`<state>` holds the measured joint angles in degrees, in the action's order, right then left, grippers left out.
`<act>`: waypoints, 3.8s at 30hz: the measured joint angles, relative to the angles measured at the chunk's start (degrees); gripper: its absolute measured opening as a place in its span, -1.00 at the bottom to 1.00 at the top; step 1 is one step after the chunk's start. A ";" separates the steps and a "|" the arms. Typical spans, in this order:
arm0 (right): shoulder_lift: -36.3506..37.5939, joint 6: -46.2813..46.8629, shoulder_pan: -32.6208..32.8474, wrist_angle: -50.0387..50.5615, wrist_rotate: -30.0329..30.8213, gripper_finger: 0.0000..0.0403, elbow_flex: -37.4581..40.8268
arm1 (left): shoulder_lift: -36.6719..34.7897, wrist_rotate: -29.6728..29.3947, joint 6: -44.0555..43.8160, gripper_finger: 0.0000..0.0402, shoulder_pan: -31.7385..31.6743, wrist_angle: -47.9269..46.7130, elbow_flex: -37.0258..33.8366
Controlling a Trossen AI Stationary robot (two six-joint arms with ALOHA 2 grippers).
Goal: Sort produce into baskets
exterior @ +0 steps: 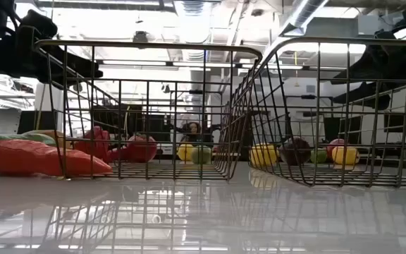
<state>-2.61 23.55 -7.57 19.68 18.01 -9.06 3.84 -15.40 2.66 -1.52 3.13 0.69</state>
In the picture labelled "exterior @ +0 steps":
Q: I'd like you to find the yellow-orange toy mango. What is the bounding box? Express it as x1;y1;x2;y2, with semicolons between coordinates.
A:
331;145;361;166

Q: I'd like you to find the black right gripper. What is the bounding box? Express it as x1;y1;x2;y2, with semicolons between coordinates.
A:
331;31;406;111

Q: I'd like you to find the black aluminium table frame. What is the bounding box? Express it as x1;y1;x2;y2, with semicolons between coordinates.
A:
359;157;406;170

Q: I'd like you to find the gold wire vegetable basket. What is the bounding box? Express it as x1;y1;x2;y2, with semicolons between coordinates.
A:
35;38;263;181

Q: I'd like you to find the gold wire fruit basket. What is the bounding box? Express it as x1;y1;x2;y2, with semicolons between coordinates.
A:
247;36;406;188

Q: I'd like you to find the green toy lime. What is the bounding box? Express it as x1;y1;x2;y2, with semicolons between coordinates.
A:
310;147;328;164

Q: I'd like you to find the black monitor screen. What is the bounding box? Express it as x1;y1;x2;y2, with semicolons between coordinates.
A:
93;104;144;134

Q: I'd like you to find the orange-red toy carrot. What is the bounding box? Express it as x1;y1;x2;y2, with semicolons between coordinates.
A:
0;139;113;177

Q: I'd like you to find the black cabinet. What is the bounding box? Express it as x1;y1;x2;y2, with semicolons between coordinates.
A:
18;111;58;135

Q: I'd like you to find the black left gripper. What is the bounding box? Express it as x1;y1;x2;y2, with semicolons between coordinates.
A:
14;9;104;92

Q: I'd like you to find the red toy bell pepper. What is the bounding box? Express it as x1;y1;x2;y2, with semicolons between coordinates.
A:
74;126;111;163

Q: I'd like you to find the red toy apple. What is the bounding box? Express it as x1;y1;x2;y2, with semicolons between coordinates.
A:
326;138;347;159

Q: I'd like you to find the green toy avocado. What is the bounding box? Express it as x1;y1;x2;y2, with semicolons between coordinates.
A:
191;145;212;165

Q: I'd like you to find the person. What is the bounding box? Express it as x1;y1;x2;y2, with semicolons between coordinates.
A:
180;121;213;145

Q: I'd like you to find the red toy chili pepper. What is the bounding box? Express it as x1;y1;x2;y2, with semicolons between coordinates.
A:
106;146;130;163

